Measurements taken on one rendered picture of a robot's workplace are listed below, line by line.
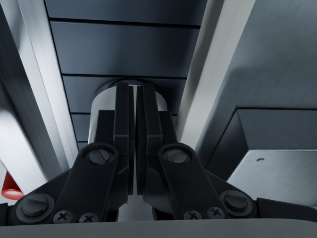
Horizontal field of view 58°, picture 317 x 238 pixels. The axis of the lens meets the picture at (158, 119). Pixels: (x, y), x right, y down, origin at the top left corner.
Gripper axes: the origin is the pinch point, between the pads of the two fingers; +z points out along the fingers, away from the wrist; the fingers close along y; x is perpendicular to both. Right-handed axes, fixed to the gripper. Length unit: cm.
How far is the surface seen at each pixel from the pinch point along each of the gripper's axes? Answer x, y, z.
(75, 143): -8.4, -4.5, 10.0
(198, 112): -0.9, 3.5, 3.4
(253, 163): -11.6, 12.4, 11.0
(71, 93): -2.3, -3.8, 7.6
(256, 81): -3.8, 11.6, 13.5
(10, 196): -22.0, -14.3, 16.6
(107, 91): -1.4, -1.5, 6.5
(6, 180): -20.2, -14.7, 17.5
